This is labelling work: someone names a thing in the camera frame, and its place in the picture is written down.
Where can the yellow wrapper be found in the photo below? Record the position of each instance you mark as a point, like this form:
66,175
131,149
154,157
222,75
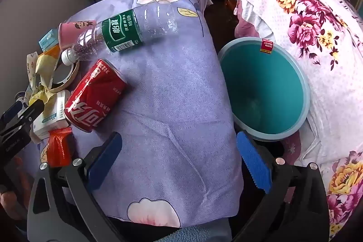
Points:
42,66

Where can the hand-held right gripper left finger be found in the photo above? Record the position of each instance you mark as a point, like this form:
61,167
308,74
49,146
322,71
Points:
105,162

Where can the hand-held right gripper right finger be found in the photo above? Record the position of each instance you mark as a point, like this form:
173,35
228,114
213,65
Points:
253,162

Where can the clear plastic water bottle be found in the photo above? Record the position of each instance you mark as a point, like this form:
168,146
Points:
122,32

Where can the pink paper cup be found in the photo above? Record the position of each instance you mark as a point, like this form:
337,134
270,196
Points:
71,32

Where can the pink floral bedsheet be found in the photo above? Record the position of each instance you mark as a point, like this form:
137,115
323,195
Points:
320,40

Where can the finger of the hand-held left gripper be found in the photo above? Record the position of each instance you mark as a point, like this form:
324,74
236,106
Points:
32,113
12,111

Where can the person's left hand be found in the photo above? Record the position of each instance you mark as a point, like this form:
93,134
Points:
10,202

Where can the teal trash bin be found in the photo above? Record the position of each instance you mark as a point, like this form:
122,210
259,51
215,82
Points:
263,89

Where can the orange snack packet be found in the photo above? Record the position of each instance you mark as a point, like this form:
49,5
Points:
52,52

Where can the white printed packet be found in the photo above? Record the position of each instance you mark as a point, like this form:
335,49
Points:
31,66

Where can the brown bowl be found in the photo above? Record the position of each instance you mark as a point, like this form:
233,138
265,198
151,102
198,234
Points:
76,72

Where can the red plastic wrapper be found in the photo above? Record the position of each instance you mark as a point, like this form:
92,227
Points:
58,148

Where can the light blue snack packet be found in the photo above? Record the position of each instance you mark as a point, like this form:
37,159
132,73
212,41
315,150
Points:
48,39

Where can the purple floral cloth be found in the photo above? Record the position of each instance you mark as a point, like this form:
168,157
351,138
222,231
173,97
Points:
175,106

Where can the small white carton box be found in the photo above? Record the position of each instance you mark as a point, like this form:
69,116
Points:
51,114

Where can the red soda can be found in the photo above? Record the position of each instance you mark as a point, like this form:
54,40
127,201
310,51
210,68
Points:
93,97

